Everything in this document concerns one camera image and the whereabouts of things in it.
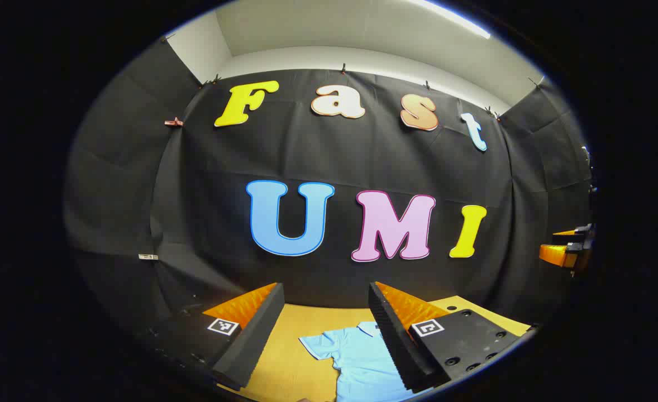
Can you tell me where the black backdrop cloth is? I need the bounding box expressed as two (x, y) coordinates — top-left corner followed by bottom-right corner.
(64, 36), (595, 347)

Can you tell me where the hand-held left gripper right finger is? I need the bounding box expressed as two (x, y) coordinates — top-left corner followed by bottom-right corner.
(368, 281), (536, 394)

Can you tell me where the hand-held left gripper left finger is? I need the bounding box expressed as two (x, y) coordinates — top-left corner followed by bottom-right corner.
(139, 282), (286, 391)

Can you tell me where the light blue T-shirt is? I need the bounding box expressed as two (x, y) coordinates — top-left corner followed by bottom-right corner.
(298, 321), (436, 402)

